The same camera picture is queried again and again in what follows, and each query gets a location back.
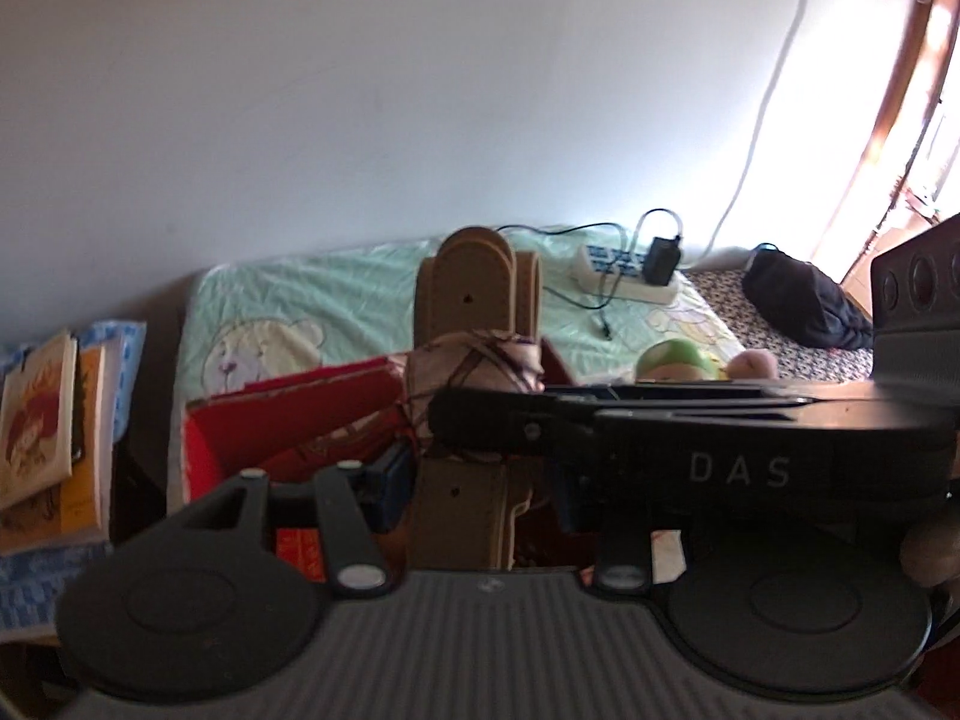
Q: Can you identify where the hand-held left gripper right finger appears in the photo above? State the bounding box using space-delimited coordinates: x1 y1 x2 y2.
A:
551 465 653 592

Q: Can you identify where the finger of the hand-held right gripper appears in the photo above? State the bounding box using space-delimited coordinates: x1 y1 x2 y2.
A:
427 388 623 466
544 381 875 410

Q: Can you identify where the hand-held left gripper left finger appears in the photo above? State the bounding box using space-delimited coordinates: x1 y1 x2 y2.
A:
161 450 417 601

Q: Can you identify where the red cardboard box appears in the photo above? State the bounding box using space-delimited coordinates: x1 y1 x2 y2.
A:
184 339 572 575

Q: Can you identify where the person's right hand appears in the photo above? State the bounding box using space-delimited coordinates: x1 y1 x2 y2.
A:
902 517 959 586

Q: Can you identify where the pink plush toy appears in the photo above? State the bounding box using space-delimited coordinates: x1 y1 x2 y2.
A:
726 350 781 381

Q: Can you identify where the green mushroom plush toy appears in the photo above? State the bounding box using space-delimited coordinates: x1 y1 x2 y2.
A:
636 339 725 383

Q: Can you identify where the black and white patterned sheet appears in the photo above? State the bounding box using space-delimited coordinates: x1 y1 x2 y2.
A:
686 270 878 385

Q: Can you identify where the red packet with gold print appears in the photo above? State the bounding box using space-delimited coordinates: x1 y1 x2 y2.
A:
276 529 326 583

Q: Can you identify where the black cloth bag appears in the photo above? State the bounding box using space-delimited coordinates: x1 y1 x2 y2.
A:
742 247 875 350

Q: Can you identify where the black power adapter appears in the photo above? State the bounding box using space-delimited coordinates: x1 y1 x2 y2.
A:
646 236 684 287

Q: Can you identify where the white power strip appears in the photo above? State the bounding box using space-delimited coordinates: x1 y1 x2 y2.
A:
574 244 680 306

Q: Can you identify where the light green bed sheet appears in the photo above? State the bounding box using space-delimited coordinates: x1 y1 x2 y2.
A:
176 236 743 511

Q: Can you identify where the orange book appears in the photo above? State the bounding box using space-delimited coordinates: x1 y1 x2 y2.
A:
58 345 110 535

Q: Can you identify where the stack of books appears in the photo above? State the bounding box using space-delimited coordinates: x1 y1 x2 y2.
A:
0 319 148 632

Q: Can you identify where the cream book with red picture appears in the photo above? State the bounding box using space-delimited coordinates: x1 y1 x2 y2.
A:
0 334 80 512

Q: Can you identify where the white wall cable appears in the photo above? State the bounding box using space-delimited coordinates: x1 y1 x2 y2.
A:
705 0 820 265

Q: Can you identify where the brown wooden window frame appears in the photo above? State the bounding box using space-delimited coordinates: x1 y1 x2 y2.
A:
838 0 960 302

